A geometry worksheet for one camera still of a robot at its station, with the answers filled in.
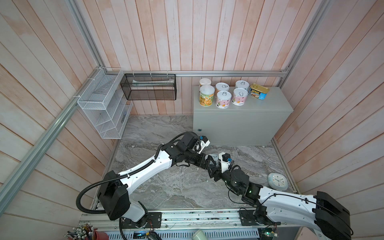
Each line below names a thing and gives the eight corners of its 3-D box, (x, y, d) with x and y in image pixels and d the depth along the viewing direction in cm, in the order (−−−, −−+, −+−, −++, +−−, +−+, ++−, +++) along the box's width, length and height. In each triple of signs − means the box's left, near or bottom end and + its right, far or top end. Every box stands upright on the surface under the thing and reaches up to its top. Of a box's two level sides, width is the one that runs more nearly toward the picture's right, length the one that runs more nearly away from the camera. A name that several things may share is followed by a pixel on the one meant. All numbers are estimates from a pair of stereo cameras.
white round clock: (271, 190, 85) (273, 188, 82) (265, 174, 91) (267, 172, 88) (288, 190, 85) (291, 188, 82) (281, 174, 91) (284, 172, 88)
